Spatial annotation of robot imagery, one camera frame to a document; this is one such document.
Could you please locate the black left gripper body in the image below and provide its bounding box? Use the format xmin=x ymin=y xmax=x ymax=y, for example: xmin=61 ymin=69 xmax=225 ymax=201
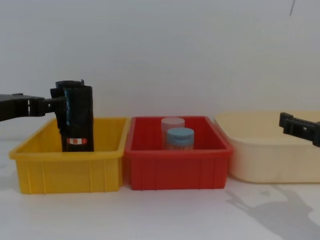
xmin=0 ymin=92 xmax=47 ymax=123

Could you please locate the black rubbish bag roll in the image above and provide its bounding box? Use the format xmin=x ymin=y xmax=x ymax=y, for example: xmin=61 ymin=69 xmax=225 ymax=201
xmin=54 ymin=78 xmax=95 ymax=153

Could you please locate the cream plastic basin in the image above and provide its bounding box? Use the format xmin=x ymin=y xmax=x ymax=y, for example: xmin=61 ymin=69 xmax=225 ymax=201
xmin=213 ymin=110 xmax=320 ymax=185

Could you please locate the yellow plastic bin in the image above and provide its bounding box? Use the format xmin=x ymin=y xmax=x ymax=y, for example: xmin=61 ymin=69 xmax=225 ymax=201
xmin=9 ymin=116 xmax=131 ymax=195

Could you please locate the blue lidded toothpick jar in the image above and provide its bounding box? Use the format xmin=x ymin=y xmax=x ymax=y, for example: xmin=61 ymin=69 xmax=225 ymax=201
xmin=166 ymin=127 xmax=196 ymax=151

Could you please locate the pink lidded toothpick jar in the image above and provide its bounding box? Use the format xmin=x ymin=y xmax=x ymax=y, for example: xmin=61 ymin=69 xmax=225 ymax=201
xmin=160 ymin=116 xmax=186 ymax=148

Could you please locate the red plastic bin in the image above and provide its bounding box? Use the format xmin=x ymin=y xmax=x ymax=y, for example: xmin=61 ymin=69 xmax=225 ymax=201
xmin=123 ymin=115 xmax=234 ymax=191

